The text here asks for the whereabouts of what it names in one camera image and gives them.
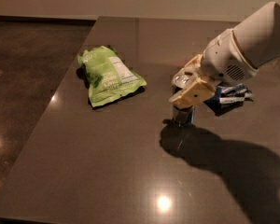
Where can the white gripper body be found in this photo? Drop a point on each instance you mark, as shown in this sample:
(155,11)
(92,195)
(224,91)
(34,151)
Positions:
(224,60)

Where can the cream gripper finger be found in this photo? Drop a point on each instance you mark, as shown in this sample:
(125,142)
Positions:
(192,68)
(191,91)

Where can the redbull can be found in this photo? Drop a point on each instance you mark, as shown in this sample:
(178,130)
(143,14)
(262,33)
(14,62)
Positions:
(182,117)

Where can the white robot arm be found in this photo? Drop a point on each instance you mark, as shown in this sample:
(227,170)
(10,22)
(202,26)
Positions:
(258,37)

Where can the blue chip bag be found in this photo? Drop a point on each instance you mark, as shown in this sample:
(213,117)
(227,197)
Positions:
(230,95)

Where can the green chip bag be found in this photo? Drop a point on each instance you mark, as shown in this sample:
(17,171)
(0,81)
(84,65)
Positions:
(109,78)

